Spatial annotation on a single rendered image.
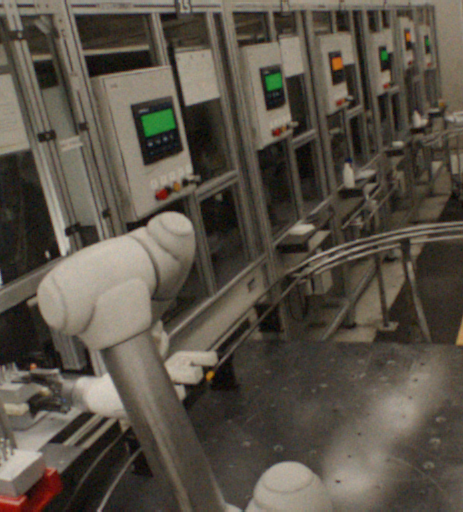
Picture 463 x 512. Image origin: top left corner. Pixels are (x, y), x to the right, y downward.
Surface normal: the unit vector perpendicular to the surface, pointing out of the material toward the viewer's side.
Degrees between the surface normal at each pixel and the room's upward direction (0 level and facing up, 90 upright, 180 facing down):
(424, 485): 0
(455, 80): 90
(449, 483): 0
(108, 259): 46
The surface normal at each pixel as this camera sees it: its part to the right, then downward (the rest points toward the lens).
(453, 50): -0.43, 0.33
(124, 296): 0.60, -0.11
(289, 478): -0.11, -0.97
